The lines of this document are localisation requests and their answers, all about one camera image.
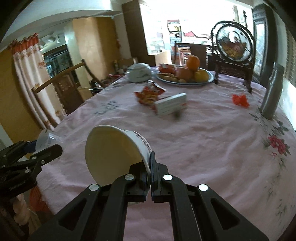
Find round decorative table screen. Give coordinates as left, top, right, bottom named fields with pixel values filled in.
left=211, top=20, right=257, bottom=93

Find yellow fruit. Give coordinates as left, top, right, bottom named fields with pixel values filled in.
left=194, top=70, right=210, bottom=82

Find pink embroidered tablecloth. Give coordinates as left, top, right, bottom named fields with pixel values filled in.
left=37, top=66, right=296, bottom=241

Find dark glass-door cabinet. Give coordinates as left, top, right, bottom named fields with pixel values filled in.
left=43, top=44, right=84, bottom=109

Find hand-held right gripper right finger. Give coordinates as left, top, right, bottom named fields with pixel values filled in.
left=151, top=152, right=270, bottom=241

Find small red wrapper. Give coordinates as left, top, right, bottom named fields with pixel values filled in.
left=232, top=93, right=250, bottom=107

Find metal thermos bottle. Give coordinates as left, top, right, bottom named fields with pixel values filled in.
left=259, top=62, right=285, bottom=120

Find orange plastic bag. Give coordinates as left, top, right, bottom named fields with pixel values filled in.
left=29, top=186, right=50, bottom=214

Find cardboard box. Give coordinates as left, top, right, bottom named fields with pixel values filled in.
left=119, top=57, right=137, bottom=69

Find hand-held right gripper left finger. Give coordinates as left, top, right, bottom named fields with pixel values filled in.
left=30, top=162, right=151, bottom=241

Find pile of brown snacks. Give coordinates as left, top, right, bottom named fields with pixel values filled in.
left=159, top=73, right=179, bottom=82

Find blue-rimmed fruit plate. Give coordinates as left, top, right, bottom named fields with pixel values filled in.
left=156, top=67, right=214, bottom=87

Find white lidded tureen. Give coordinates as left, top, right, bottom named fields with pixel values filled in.
left=126, top=63, right=152, bottom=83

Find orange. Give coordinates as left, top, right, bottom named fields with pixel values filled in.
left=186, top=55, right=200, bottom=70

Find ceiling spotlight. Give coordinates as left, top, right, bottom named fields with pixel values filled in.
left=42, top=34, right=60, bottom=45

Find low wooden sideboard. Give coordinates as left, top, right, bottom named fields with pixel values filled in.
left=89, top=74, right=124, bottom=95

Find clear plastic cup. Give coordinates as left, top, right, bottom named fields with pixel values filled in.
left=35, top=129, right=64, bottom=151

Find red-orange persimmon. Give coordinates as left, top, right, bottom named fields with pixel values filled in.
left=176, top=67, right=194, bottom=80

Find white and red carton box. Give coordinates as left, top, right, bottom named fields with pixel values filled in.
left=154, top=93, right=188, bottom=116

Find curved-back wooden chair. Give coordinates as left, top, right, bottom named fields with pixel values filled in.
left=31, top=59, right=109, bottom=130

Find dark straight-back wooden chair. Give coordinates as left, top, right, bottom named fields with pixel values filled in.
left=173, top=41, right=212, bottom=70

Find crumpled red snack packet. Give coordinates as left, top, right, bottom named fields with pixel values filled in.
left=134, top=81, right=166, bottom=105

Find flat red snack packet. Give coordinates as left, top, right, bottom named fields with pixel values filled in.
left=158, top=63, right=178, bottom=73

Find white floral curtain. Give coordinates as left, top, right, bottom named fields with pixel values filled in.
left=8, top=34, right=67, bottom=130

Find tall dark mirrored cabinet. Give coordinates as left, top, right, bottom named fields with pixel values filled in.
left=252, top=7, right=278, bottom=79

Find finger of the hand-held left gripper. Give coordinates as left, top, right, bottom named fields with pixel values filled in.
left=0, top=141, right=38, bottom=163
left=23, top=144, right=63, bottom=173

